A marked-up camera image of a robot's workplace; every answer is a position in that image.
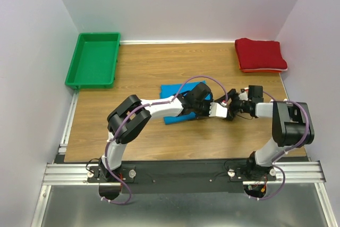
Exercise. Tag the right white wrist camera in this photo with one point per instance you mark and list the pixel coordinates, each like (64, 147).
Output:
(243, 95)

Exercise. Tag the aluminium frame rail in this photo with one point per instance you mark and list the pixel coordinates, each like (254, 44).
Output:
(290, 172)

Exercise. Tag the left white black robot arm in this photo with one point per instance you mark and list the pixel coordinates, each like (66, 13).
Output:
(127, 121)

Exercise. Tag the green plastic tray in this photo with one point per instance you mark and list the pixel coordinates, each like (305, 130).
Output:
(94, 60)

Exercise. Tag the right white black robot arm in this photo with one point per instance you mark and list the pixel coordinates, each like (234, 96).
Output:
(291, 128)

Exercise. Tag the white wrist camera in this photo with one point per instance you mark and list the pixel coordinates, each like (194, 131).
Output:
(243, 95)
(218, 110)

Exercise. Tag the blue t shirt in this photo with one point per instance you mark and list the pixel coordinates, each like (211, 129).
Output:
(172, 91)

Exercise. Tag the folded red t shirt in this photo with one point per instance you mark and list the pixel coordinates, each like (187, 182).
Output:
(245, 45)

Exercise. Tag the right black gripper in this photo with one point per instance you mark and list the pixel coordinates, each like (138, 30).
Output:
(234, 96)

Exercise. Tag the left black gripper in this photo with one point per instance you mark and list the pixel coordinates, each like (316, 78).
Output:
(206, 114)

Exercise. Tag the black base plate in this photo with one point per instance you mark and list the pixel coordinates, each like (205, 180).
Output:
(181, 177)

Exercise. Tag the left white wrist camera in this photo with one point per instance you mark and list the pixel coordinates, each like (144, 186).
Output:
(218, 110)

